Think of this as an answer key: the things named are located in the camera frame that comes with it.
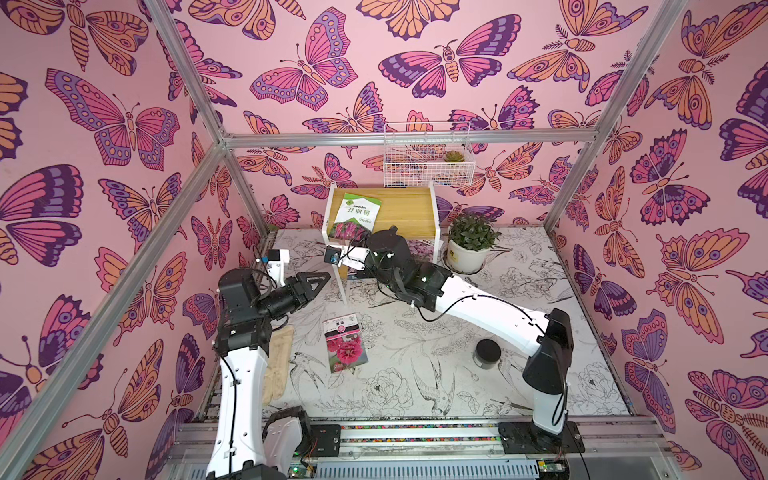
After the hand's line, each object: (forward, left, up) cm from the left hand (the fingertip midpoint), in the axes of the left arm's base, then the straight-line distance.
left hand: (329, 278), depth 70 cm
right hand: (+10, -7, +5) cm, 14 cm away
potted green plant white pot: (+24, -40, -12) cm, 48 cm away
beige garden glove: (-6, +19, -30) cm, 36 cm away
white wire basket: (+46, -26, +4) cm, 53 cm away
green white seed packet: (+16, -6, +5) cm, 17 cm away
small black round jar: (-9, -40, -22) cm, 47 cm away
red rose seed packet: (-3, 0, -29) cm, 30 cm away
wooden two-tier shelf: (+19, -20, +4) cm, 28 cm away
